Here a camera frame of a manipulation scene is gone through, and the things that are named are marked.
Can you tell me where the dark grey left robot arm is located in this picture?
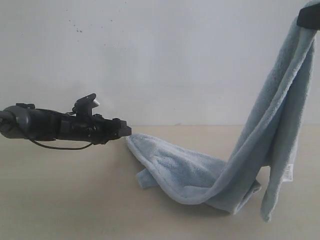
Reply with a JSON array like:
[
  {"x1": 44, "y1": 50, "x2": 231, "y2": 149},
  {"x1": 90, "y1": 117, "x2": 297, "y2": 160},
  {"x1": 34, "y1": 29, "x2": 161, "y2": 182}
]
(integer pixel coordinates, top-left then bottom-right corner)
[{"x1": 0, "y1": 103, "x2": 132, "y2": 145}]

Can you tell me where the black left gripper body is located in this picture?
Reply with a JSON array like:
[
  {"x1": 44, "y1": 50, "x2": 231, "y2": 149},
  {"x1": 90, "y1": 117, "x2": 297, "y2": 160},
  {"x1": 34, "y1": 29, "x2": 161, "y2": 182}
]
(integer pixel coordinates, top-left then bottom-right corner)
[{"x1": 57, "y1": 112, "x2": 121, "y2": 146}]

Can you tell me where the light blue fluffy towel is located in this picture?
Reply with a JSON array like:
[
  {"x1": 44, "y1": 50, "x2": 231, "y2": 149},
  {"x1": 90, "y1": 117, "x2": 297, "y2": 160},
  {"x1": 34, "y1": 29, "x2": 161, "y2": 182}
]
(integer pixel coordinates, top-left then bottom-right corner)
[{"x1": 126, "y1": 16, "x2": 318, "y2": 222}]

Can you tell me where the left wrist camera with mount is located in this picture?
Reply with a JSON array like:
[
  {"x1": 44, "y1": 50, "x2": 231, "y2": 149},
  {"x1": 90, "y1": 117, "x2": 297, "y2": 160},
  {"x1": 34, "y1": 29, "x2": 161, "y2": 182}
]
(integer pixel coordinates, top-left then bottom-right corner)
[{"x1": 72, "y1": 93, "x2": 100, "y2": 117}]

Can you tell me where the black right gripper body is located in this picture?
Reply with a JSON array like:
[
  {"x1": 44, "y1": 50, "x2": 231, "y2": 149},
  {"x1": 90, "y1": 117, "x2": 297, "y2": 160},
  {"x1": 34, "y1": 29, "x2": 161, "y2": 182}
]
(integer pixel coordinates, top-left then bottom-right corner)
[{"x1": 296, "y1": 0, "x2": 320, "y2": 30}]

